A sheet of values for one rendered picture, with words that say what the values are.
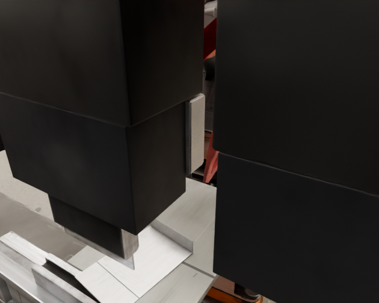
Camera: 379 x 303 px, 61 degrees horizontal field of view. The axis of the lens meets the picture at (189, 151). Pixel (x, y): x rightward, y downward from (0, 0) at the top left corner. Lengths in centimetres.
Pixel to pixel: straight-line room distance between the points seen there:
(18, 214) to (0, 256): 26
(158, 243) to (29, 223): 38
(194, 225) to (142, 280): 12
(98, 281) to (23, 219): 39
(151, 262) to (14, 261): 21
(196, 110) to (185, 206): 32
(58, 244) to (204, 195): 31
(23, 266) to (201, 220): 27
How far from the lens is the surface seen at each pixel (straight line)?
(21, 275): 53
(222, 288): 154
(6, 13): 24
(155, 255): 46
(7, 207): 85
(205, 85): 48
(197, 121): 24
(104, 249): 35
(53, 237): 72
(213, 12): 44
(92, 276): 45
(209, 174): 47
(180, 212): 53
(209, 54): 26
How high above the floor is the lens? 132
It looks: 27 degrees down
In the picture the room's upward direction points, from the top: straight up
